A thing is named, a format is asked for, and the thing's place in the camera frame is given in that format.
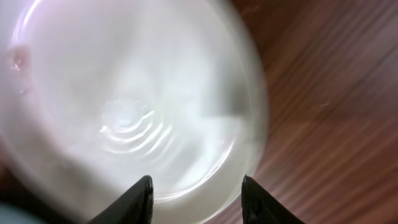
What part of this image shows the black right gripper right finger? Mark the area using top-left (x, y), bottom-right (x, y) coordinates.
top-left (241, 175), bottom-right (304, 224)

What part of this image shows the white round plate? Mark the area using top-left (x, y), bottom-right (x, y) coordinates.
top-left (1, 1), bottom-right (268, 223)

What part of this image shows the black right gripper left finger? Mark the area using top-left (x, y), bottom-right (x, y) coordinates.
top-left (88, 175), bottom-right (154, 224)

